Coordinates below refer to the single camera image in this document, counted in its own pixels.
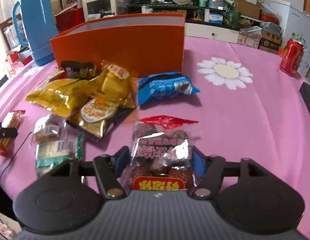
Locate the biscuit stick packet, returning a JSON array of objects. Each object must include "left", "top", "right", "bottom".
[{"left": 0, "top": 110, "right": 25, "bottom": 157}]

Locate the clear brown cookie packet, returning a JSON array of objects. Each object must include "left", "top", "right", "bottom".
[{"left": 32, "top": 114, "right": 65, "bottom": 144}]

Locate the red dates snack bag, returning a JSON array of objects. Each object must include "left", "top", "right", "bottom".
[{"left": 129, "top": 115, "right": 198, "bottom": 191}]

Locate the Danisa butter cookies packet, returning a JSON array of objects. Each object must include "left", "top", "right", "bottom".
[{"left": 66, "top": 99, "right": 134, "bottom": 141}]

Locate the green label biscuit packet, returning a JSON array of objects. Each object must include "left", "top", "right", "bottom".
[{"left": 35, "top": 134, "right": 84, "bottom": 178}]

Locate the yellow snack bag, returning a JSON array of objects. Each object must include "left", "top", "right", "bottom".
[{"left": 26, "top": 79, "right": 97, "bottom": 118}]

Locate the blue striped snack packet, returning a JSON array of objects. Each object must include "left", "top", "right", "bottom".
[{"left": 137, "top": 72, "right": 200, "bottom": 106}]

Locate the dark brown chocolate snack bag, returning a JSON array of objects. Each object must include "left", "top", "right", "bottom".
[{"left": 60, "top": 61, "right": 99, "bottom": 80}]

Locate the gold candy bag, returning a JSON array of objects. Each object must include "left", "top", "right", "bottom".
[{"left": 96, "top": 60, "right": 137, "bottom": 108}]

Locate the pink floral tablecloth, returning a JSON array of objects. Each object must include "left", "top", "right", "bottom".
[{"left": 0, "top": 37, "right": 310, "bottom": 238}]

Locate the red soda can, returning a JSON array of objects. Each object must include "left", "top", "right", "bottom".
[{"left": 279, "top": 38, "right": 304, "bottom": 76}]

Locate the orange storage box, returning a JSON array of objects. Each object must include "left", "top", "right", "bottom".
[{"left": 50, "top": 12, "right": 185, "bottom": 77}]

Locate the blue thermos jug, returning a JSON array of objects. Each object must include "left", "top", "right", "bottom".
[{"left": 12, "top": 0, "right": 58, "bottom": 66}]

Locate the white TV cabinet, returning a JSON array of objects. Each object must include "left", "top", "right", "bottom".
[{"left": 128, "top": 3, "right": 240, "bottom": 44}]

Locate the white small cabinet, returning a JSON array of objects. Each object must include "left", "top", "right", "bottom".
[{"left": 82, "top": 0, "right": 118, "bottom": 22}]

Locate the white refrigerator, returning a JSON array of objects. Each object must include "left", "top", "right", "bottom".
[{"left": 270, "top": 0, "right": 310, "bottom": 54}]

